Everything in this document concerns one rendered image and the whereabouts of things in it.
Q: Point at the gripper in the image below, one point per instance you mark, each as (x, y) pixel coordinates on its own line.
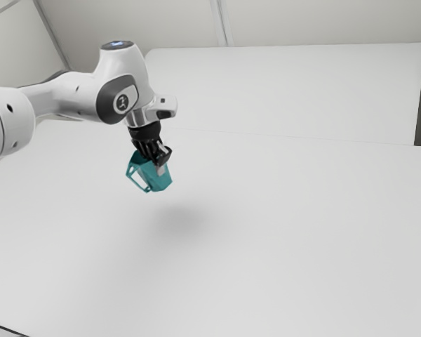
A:
(146, 138)

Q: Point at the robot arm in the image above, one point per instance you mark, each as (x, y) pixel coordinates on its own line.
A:
(73, 94)

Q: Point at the teal faceted mug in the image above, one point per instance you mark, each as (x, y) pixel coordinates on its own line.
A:
(151, 177)

